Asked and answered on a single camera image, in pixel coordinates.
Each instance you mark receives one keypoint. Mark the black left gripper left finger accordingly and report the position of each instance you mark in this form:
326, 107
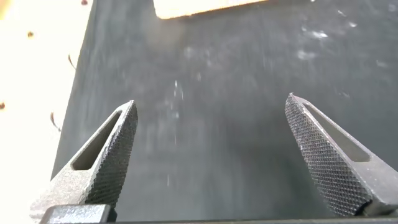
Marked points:
102, 174

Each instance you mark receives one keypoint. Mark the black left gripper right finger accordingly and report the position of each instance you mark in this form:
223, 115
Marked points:
335, 174

